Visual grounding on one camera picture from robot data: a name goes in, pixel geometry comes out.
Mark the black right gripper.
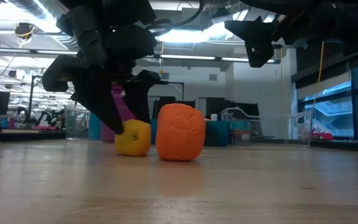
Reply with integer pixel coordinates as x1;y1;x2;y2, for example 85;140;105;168
224;0;358;68

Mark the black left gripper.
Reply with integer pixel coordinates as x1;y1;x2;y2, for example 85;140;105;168
42;12;162;136

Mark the purple squeeze bottle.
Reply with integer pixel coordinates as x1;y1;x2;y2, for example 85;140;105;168
100;85;136;143

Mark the yellow food toy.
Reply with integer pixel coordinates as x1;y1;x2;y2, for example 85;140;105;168
114;119;152;157

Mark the orange blocky food toy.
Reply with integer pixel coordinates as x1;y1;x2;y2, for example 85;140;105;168
155;103;206;162

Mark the clear plastic bin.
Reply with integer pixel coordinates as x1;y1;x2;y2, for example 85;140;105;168
228;107;315;146
63;105;117;141

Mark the long light bar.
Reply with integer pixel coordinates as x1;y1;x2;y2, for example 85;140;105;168
0;46;282;65

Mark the black background monitor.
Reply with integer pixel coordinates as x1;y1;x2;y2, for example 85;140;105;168
205;98;260;121

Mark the teal plastic bin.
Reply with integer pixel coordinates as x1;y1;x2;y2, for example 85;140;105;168
149;118;232;147

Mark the large window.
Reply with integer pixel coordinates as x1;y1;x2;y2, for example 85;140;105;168
296;58;358;141

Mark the red background object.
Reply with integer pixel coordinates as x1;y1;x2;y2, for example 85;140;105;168
310;127;334;141

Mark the yellow hanging cable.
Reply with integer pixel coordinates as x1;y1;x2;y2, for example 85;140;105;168
311;40;326;105

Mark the yellow black cable reel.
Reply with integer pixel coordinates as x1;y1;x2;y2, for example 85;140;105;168
14;22;37;40

